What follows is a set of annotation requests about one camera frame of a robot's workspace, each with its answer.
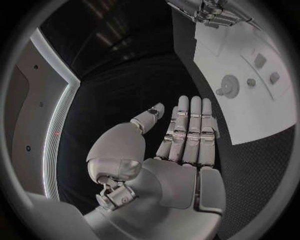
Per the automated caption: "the white task board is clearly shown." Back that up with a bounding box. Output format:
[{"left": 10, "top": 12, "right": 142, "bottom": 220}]
[{"left": 193, "top": 18, "right": 298, "bottom": 146}]

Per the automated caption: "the grey block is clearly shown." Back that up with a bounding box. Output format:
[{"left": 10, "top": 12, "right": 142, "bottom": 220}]
[
  {"left": 253, "top": 53, "right": 268, "bottom": 69},
  {"left": 268, "top": 72, "right": 281, "bottom": 85}
]

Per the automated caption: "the large grey gear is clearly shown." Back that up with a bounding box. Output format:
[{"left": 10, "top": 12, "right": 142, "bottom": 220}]
[{"left": 221, "top": 74, "right": 241, "bottom": 99}]

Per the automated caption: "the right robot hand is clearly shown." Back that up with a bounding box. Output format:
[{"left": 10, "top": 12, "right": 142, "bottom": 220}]
[{"left": 165, "top": 0, "right": 255, "bottom": 29}]

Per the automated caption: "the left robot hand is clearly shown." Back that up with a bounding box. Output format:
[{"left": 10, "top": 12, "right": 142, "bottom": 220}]
[{"left": 83, "top": 95, "right": 228, "bottom": 240}]

